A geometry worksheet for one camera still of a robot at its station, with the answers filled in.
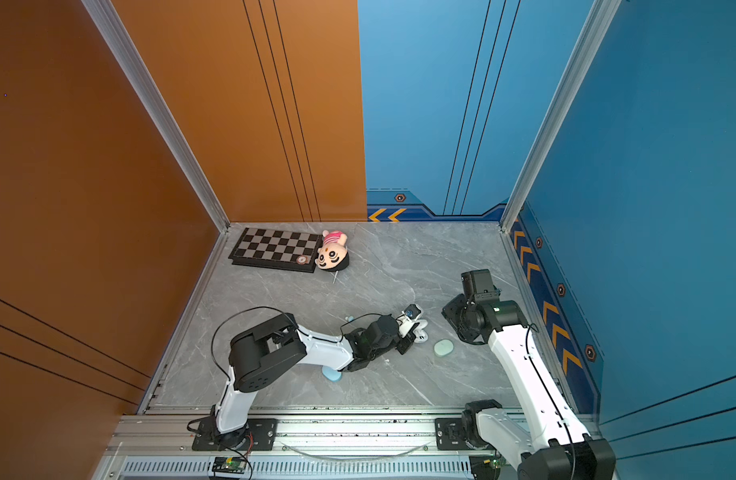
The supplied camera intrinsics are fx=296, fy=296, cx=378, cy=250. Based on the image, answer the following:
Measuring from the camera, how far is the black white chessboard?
3.52 ft

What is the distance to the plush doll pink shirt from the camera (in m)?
1.01

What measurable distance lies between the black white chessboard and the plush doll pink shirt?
0.04 meters
